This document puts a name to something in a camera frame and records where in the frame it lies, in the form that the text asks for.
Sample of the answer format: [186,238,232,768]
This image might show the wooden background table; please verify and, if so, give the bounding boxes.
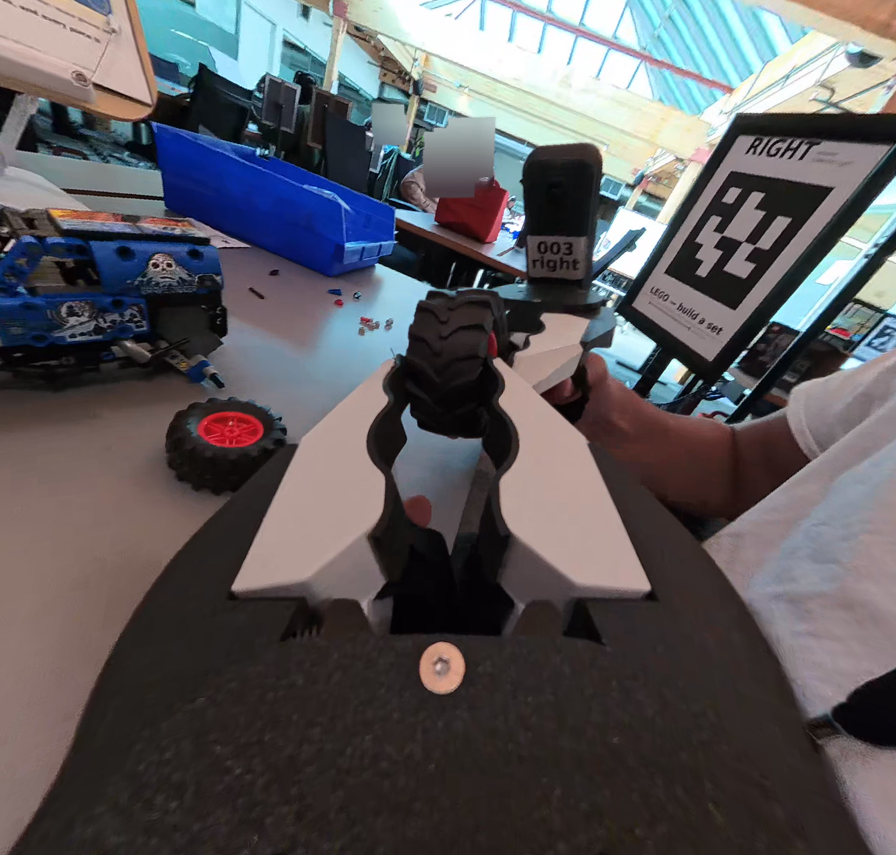
[394,207,529,278]

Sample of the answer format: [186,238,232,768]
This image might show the blue plastic bin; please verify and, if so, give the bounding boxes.
[150,121,397,278]

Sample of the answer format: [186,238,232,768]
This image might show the red tote bag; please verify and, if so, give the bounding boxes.
[434,177,510,243]

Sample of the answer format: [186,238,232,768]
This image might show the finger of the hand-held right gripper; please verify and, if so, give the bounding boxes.
[493,302,548,360]
[511,312,595,392]

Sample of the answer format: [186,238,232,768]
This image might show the black strap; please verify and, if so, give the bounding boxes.
[805,669,896,747]

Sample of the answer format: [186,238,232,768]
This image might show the scattered small toy pieces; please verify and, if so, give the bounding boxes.
[248,267,396,338]

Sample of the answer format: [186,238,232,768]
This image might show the computer monitor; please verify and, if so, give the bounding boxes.
[308,88,354,149]
[262,74,302,133]

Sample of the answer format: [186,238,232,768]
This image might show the person's white shirt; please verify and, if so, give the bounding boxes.
[703,351,896,855]

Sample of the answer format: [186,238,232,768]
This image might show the black toy wheel red rim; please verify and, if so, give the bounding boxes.
[406,289,512,439]
[165,397,288,495]

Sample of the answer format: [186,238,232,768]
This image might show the black framed sign on stand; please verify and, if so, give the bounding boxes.
[616,113,896,423]

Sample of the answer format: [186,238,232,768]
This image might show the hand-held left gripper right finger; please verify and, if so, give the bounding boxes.
[482,359,653,636]

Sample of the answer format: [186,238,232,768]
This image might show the printed instruction sheet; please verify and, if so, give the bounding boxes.
[0,0,135,80]

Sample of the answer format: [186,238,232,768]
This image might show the person's right hand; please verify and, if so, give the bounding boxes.
[542,352,634,444]

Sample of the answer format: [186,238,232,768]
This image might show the person's right forearm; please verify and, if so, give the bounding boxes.
[616,378,820,520]

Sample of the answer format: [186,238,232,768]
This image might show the blue toy monster truck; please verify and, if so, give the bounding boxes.
[0,207,229,388]

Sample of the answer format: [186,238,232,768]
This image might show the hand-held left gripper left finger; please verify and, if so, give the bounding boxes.
[230,359,421,635]

